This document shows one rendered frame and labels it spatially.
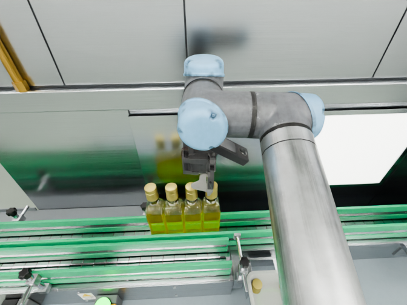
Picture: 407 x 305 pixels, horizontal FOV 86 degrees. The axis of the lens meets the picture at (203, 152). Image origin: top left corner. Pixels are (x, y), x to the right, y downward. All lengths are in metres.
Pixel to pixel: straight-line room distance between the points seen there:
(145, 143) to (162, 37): 0.30
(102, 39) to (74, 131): 0.29
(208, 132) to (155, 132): 0.36
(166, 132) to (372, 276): 0.92
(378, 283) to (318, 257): 0.88
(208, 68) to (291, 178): 0.23
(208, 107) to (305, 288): 0.23
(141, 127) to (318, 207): 0.51
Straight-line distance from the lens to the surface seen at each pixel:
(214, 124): 0.30
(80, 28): 0.62
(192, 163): 0.52
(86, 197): 0.99
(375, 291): 1.11
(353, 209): 0.98
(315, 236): 0.26
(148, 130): 0.66
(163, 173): 0.77
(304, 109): 0.35
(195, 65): 0.40
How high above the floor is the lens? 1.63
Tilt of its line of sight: 40 degrees down
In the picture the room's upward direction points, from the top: straight up
